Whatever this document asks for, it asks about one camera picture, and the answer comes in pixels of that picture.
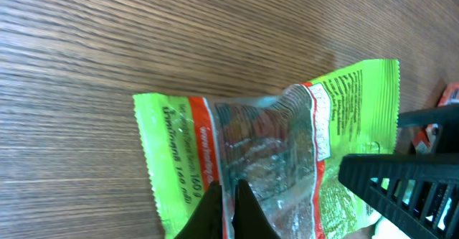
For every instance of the green candy bag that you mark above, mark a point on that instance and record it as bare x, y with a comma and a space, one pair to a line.
287, 147

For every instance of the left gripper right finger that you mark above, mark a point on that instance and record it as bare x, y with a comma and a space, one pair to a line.
249, 221

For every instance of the red white tissue packet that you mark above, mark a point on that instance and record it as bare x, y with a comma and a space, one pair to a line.
425, 139

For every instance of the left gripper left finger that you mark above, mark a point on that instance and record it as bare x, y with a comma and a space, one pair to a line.
206, 220

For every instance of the grey plastic mesh basket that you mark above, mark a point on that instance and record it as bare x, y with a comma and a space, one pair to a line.
417, 193

